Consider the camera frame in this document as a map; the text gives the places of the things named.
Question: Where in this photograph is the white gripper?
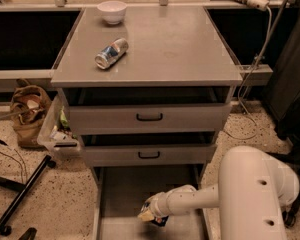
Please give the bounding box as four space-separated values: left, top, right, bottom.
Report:
138 192 171 222

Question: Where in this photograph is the blue pepsi can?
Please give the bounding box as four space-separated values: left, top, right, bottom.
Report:
140 201 168 227

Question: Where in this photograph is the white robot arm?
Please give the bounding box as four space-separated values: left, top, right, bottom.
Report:
138 146 300 240

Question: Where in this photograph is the bottom grey drawer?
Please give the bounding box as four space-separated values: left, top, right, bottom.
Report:
92 165 212 240

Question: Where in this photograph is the grey drawer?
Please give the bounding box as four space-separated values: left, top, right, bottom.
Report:
64 87 231 135
82 132 216 167
92 165 212 240

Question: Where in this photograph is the middle grey drawer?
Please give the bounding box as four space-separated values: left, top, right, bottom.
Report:
82 132 216 167

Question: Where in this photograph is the top grey drawer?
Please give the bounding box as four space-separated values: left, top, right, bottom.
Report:
64 87 231 135

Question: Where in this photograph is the grey drawer cabinet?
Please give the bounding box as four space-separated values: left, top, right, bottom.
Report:
50 5 244 240

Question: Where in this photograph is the silver blue can on counter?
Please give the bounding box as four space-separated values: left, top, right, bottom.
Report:
95 38 129 70

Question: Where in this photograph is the clear plastic bin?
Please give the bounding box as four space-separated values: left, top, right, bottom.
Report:
37 96 80 159

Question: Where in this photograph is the black metal stand leg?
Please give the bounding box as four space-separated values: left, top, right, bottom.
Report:
0 155 56 236

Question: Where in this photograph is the brown cloth bag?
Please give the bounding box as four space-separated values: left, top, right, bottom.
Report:
10 79 52 149

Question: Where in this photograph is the black office chair base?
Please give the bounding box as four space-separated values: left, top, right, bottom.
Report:
271 151 300 227

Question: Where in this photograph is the white bowl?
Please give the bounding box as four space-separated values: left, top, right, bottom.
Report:
97 1 127 25

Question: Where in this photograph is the black floor cable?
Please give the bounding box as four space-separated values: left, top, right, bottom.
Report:
0 129 29 184

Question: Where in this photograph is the white cable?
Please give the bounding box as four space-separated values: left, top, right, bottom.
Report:
222 6 274 142

